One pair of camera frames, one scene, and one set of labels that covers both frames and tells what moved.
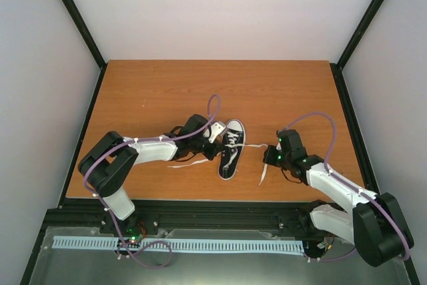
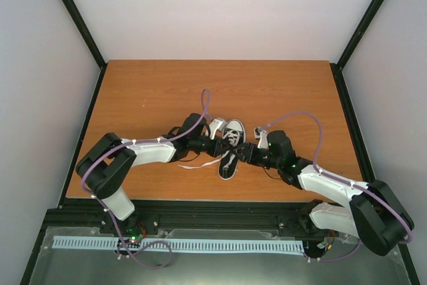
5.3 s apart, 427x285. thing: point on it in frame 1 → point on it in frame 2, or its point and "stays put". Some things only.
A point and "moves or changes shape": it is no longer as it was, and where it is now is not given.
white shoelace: (230, 137) moves or changes shape
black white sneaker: (233, 145) stays put
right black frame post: (337, 68) stays put
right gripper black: (269, 157) → (251, 159)
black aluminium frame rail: (159, 216) stays put
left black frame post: (79, 20) stays put
